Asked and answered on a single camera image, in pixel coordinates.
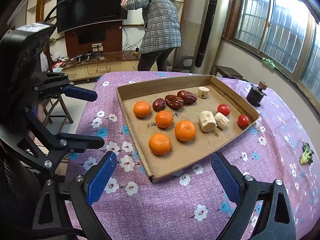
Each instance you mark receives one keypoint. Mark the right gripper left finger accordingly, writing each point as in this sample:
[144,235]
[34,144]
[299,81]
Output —
[65,211]

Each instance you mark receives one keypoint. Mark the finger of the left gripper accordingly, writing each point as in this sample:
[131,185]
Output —
[72,91]
[74,143]

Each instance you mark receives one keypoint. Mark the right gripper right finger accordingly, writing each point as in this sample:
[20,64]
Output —
[275,220]

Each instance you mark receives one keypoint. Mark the red date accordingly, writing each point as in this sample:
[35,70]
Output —
[158,104]
[188,97]
[174,102]

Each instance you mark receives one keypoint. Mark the small orange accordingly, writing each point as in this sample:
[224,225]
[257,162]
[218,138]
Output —
[164,119]
[142,109]

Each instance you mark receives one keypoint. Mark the cherry tomato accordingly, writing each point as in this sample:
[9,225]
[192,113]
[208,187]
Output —
[243,121]
[223,109]

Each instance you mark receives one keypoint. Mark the large orange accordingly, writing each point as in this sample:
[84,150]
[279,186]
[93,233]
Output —
[185,131]

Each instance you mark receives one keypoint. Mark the banana piece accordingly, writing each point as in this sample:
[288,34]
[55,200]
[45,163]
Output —
[207,121]
[221,120]
[203,92]

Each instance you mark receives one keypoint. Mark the wooden stool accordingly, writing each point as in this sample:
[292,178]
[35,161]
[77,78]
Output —
[55,107]

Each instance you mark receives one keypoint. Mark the wooden shelf unit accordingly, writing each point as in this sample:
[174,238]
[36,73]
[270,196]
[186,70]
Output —
[95,49]

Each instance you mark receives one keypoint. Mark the small orange in tray corner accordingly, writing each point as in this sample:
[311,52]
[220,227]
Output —
[142,109]

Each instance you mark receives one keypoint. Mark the green leafy vegetable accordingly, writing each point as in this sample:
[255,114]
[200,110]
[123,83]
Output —
[307,155]

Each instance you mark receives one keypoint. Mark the black television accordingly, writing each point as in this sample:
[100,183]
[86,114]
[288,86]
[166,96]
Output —
[71,14]

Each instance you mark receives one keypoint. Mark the cardboard tray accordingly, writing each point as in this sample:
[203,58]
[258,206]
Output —
[176,122]

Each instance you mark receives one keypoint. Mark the person in checked coat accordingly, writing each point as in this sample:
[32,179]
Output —
[162,31]

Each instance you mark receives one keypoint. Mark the black jar with cork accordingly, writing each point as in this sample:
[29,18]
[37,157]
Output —
[256,94]

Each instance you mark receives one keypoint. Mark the tower air conditioner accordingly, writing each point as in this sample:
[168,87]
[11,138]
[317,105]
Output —
[211,28]

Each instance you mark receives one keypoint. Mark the dark wooden side table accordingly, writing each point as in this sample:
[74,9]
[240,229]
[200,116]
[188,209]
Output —
[226,72]

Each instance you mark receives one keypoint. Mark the green cloth on windowsill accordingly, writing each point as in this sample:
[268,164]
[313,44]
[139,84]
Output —
[268,62]

